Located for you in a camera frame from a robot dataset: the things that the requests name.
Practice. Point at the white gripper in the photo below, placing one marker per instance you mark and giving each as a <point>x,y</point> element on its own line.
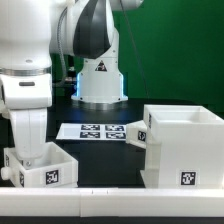
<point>27,100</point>

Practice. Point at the white drawer with knob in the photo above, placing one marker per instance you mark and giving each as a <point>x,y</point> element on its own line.
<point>56,168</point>

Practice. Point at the small white drawer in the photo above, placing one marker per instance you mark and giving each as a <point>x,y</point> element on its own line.
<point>136,134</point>

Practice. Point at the large white drawer housing box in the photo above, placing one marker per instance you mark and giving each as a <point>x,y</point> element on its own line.
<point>184,148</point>

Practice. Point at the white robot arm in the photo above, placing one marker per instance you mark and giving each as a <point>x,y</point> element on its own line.
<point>30,31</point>

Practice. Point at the marker tag sheet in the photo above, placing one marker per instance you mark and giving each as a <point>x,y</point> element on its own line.
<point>100,132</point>

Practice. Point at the white front barrier rail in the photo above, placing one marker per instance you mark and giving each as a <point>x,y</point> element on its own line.
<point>78,202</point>

